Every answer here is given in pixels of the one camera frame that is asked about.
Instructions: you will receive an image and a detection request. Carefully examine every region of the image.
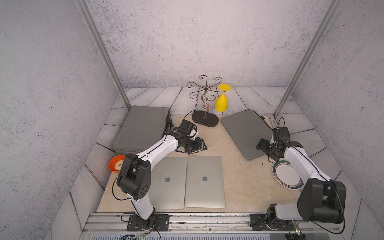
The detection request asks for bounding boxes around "grey laptop sleeve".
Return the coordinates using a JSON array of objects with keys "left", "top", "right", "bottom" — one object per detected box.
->
[
  {"left": 113, "top": 106, "right": 170, "bottom": 155},
  {"left": 221, "top": 110, "right": 273, "bottom": 161}
]

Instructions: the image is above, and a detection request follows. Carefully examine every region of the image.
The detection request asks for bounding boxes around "silver apple laptop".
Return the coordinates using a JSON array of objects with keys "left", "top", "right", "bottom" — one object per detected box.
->
[
  {"left": 185, "top": 156, "right": 226, "bottom": 209},
  {"left": 148, "top": 157, "right": 188, "bottom": 210}
]

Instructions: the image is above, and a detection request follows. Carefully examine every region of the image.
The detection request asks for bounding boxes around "grey laptop bag with strap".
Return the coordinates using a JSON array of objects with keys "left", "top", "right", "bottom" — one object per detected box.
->
[{"left": 164, "top": 112, "right": 173, "bottom": 135}]

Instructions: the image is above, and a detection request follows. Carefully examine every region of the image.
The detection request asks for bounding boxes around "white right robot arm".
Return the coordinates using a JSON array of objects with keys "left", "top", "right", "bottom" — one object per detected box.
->
[{"left": 256, "top": 139, "right": 347, "bottom": 224}]

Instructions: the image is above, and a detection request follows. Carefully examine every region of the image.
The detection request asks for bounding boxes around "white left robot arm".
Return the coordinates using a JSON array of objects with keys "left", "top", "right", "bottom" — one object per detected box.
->
[{"left": 115, "top": 126, "right": 208, "bottom": 221}]

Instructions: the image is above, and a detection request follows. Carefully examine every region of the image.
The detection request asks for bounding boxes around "patterned plate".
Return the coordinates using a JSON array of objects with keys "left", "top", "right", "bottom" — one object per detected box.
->
[{"left": 272, "top": 160, "right": 304, "bottom": 190}]

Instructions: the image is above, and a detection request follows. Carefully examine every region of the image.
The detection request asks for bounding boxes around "yellow plastic goblet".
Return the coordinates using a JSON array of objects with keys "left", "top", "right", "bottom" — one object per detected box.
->
[{"left": 215, "top": 84, "right": 231, "bottom": 112}]

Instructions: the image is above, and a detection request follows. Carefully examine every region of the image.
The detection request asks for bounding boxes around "orange bowl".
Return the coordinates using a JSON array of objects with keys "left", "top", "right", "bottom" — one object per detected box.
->
[{"left": 108, "top": 155, "right": 126, "bottom": 173}]

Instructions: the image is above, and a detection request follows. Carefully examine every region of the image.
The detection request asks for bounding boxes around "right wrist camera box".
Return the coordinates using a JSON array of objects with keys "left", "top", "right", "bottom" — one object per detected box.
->
[{"left": 272, "top": 127, "right": 291, "bottom": 143}]

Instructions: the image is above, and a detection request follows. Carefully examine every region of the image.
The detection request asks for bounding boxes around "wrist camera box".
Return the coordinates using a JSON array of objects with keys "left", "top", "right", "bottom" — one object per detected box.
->
[
  {"left": 272, "top": 127, "right": 291, "bottom": 143},
  {"left": 179, "top": 119, "right": 198, "bottom": 138}
]

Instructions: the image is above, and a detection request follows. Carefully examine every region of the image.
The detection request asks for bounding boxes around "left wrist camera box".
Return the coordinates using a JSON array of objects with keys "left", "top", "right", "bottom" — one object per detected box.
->
[{"left": 179, "top": 119, "right": 198, "bottom": 138}]

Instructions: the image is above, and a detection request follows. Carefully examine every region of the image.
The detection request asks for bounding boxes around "brown wire cup stand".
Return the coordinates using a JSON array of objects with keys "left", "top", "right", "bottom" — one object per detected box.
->
[{"left": 186, "top": 75, "right": 223, "bottom": 128}]

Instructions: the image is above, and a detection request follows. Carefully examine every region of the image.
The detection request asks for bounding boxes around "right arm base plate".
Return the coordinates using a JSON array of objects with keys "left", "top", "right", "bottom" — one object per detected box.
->
[{"left": 250, "top": 214, "right": 294, "bottom": 231}]

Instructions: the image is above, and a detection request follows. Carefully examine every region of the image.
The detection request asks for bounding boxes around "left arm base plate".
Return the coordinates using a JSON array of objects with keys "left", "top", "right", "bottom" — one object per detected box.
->
[{"left": 127, "top": 214, "right": 170, "bottom": 232}]

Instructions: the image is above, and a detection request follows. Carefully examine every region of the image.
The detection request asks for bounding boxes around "aluminium front rail frame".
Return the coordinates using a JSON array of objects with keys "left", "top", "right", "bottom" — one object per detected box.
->
[{"left": 78, "top": 191, "right": 346, "bottom": 240}]

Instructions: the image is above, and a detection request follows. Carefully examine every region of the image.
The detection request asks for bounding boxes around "right aluminium corner post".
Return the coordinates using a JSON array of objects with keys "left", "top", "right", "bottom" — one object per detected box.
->
[{"left": 273, "top": 0, "right": 342, "bottom": 118}]

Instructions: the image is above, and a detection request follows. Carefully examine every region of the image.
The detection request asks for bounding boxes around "aluminium corner post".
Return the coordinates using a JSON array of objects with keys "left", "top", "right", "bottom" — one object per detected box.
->
[
  {"left": 273, "top": 0, "right": 342, "bottom": 118},
  {"left": 75, "top": 0, "right": 132, "bottom": 112}
]

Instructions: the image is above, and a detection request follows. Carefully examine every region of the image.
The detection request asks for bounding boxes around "left aluminium corner post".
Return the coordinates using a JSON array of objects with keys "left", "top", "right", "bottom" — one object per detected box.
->
[{"left": 75, "top": 0, "right": 132, "bottom": 112}]

